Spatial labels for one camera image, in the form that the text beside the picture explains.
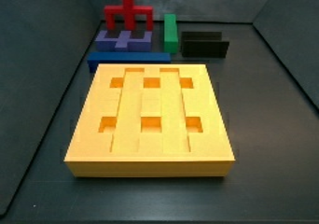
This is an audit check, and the green long block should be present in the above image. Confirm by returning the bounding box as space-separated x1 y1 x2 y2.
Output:
164 14 179 53

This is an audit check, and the yellow slotted board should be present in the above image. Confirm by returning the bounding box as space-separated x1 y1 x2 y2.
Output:
66 64 235 177

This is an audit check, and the purple comb-shaped block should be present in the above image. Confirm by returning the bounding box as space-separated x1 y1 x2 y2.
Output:
95 30 152 52

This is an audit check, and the black U-shaped block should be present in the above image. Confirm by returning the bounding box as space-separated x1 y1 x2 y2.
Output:
180 32 230 58

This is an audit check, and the blue long block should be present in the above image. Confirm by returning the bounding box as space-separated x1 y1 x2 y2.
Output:
87 52 171 73

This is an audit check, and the red comb-shaped block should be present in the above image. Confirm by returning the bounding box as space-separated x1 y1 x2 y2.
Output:
103 0 154 31

